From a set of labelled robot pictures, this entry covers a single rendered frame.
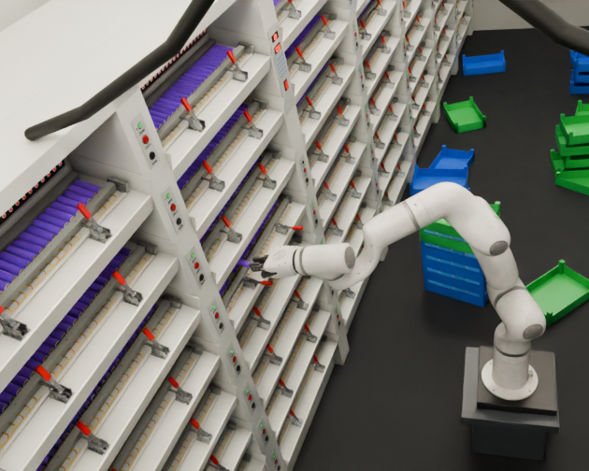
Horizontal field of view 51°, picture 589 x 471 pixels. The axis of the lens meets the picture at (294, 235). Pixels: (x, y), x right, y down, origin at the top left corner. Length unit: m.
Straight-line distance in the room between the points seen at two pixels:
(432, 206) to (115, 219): 0.82
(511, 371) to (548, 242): 1.25
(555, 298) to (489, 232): 1.40
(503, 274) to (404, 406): 0.97
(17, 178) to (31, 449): 0.51
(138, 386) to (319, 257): 0.58
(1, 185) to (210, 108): 0.72
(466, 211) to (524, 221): 1.79
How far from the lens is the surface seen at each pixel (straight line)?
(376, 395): 2.75
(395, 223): 1.69
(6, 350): 1.22
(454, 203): 1.71
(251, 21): 1.93
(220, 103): 1.73
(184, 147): 1.57
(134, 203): 1.42
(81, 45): 1.67
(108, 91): 1.06
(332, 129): 2.61
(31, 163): 1.18
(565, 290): 3.14
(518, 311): 2.04
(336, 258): 1.69
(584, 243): 3.40
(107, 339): 1.41
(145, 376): 1.56
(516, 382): 2.33
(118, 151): 1.41
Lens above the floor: 2.23
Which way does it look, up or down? 38 degrees down
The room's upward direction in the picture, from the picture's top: 15 degrees counter-clockwise
